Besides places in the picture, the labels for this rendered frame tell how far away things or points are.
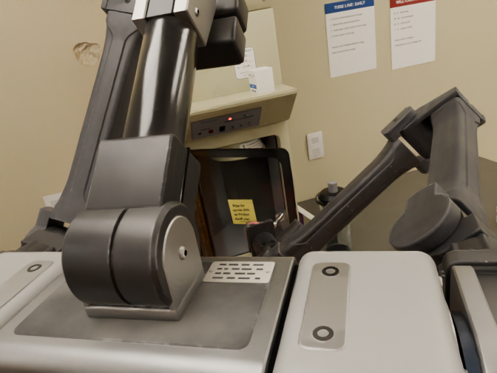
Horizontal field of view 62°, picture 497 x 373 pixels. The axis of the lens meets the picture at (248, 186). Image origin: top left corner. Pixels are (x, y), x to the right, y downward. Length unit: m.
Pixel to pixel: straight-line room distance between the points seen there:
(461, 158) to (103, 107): 0.48
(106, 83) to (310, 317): 0.46
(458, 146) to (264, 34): 0.70
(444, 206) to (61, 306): 0.36
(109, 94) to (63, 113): 0.99
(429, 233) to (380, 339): 0.21
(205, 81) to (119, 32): 0.54
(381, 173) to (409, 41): 1.18
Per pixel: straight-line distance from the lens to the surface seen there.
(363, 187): 0.80
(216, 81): 1.16
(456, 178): 0.56
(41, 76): 1.59
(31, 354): 0.32
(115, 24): 0.65
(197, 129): 1.10
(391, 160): 0.81
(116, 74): 0.62
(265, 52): 1.19
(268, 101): 1.09
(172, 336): 0.27
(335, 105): 1.79
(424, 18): 1.97
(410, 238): 0.45
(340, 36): 1.76
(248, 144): 1.24
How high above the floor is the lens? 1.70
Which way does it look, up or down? 22 degrees down
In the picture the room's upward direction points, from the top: 10 degrees counter-clockwise
